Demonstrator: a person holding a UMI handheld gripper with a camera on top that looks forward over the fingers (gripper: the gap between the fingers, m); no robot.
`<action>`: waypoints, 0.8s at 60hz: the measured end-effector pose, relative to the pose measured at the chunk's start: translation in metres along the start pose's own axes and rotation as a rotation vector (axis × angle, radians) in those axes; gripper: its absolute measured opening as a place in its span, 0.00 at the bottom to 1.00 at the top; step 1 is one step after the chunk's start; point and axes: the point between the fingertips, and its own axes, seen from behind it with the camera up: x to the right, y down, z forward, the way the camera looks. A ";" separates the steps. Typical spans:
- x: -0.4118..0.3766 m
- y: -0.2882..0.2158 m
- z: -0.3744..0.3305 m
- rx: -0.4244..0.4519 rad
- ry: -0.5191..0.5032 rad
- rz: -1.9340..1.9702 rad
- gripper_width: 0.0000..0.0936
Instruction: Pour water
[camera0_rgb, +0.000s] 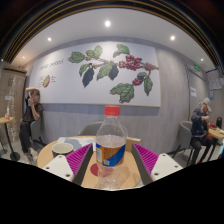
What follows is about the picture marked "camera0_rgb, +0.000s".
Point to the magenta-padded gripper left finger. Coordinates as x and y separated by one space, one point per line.
78 159

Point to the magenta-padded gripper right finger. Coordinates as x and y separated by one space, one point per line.
146 159

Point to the clear red-capped water bottle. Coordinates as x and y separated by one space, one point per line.
111 140

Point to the white printed paper sheet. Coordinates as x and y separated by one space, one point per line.
75 141

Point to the black mug, white inside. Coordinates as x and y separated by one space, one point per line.
61 149

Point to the small brown cardboard box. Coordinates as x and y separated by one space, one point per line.
133 140

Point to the grey chair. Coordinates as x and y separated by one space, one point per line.
36 128
185 133

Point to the person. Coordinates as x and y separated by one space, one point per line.
31 113
199 125

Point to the small round wooden side table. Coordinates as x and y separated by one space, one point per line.
6 120

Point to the small bottle with red label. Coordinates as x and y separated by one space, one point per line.
7 113

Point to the green exit sign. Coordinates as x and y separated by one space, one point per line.
197 67

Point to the round ceiling lights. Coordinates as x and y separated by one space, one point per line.
107 23

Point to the coffee plant wall mural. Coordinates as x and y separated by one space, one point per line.
66 83

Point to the white wall notice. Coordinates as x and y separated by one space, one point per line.
193 92

